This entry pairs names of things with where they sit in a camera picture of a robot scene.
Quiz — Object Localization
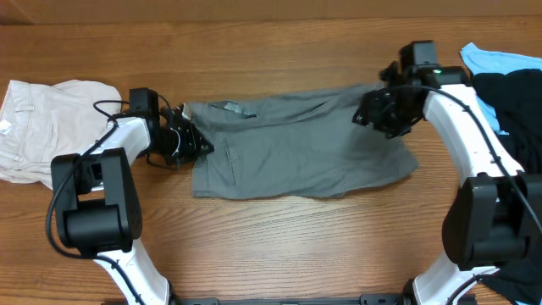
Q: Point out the beige folded shorts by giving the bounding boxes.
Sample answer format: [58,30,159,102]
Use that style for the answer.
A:
[1,80,121,188]

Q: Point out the light blue shirt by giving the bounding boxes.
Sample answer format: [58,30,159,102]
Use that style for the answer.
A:
[460,42,541,136]

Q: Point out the black garment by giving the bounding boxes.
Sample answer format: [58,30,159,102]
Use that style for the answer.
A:
[473,69,541,304]

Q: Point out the grey shorts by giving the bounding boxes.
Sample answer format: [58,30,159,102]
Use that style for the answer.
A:
[189,84,418,199]

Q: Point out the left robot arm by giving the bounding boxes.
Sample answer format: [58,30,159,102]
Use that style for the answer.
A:
[45,87,214,304]

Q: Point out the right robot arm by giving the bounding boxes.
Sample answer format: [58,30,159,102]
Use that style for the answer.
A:
[352,41,541,305]

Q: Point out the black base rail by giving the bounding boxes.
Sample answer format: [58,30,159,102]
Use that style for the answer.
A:
[174,294,407,305]

